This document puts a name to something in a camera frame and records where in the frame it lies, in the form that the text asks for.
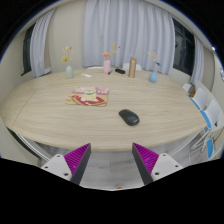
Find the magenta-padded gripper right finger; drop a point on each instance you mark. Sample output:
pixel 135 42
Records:
pixel 146 160

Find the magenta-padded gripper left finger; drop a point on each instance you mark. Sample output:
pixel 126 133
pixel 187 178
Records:
pixel 77 160

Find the black computer mouse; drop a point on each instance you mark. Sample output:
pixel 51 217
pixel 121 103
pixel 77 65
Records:
pixel 129 117

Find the cartoon print mouse pad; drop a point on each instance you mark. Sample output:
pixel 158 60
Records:
pixel 87 96

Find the white and blue chairs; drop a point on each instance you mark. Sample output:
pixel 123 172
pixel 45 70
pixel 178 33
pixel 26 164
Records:
pixel 210 115

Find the blue vase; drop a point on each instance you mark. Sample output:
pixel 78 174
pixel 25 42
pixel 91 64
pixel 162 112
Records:
pixel 153 77

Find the white remote control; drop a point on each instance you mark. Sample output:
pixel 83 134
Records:
pixel 86 75

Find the green vase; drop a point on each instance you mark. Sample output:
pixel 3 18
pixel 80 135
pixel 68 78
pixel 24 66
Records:
pixel 69 72

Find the black box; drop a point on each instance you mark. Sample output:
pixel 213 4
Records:
pixel 120 71

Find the dark pen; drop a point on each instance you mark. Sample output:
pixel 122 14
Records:
pixel 109 72

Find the gold drink bottle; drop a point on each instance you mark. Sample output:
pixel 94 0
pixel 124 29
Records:
pixel 132 67

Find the white chair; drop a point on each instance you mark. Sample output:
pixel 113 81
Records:
pixel 125 66
pixel 95 67

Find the pink vase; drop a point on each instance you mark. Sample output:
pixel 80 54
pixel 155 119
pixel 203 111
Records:
pixel 107 66

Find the yellow dried flowers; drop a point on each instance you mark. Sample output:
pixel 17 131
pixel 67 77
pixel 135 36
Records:
pixel 64 59

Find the beige dried flowers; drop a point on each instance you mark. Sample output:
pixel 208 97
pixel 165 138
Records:
pixel 154 57

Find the orange dried flowers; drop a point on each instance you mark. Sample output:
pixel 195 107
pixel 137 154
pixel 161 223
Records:
pixel 106 54

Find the narrow white curtain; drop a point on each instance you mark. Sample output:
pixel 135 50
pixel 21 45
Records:
pixel 198 61
pixel 40 46

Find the dark window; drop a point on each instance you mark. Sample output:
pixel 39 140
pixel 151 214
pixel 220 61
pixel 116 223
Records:
pixel 26 50
pixel 184 50

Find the wide white curtain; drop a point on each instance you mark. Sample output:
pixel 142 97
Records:
pixel 130 30

